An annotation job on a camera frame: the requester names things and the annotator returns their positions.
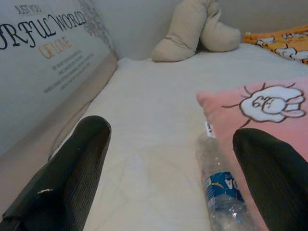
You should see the yellow cartoon duck blanket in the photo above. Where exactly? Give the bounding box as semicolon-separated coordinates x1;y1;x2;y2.
242;24;308;65

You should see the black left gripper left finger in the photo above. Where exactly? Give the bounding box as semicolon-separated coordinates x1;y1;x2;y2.
0;115;112;231

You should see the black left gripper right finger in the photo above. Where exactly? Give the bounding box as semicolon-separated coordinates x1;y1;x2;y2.
232;128;308;231

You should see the pink cartoon pillow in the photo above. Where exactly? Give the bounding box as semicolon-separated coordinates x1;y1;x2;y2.
196;77;308;231

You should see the white quilted mattress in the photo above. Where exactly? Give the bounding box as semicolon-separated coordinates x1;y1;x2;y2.
47;42;308;231

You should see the white printed headboard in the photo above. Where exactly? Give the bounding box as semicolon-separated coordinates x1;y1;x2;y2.
0;0;119;169

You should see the clear plastic water bottle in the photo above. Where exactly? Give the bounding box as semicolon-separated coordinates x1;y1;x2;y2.
196;133;252;231

